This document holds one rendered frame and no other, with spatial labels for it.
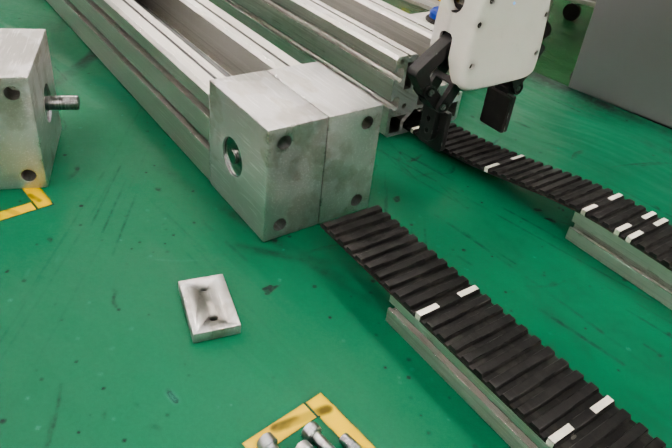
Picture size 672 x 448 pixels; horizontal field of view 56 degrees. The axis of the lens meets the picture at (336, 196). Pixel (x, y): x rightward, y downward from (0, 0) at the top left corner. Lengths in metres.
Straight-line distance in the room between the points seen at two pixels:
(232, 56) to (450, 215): 0.25
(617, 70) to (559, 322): 0.43
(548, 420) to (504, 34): 0.32
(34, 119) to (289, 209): 0.20
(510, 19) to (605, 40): 0.28
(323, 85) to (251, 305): 0.18
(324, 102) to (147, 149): 0.19
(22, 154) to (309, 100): 0.22
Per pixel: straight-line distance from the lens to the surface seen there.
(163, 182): 0.55
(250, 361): 0.39
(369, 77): 0.64
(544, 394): 0.37
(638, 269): 0.53
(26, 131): 0.53
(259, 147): 0.44
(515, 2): 0.56
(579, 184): 0.57
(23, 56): 0.55
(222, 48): 0.64
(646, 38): 0.81
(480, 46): 0.54
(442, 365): 0.40
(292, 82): 0.50
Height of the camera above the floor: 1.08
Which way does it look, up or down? 34 degrees down
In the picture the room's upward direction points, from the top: 7 degrees clockwise
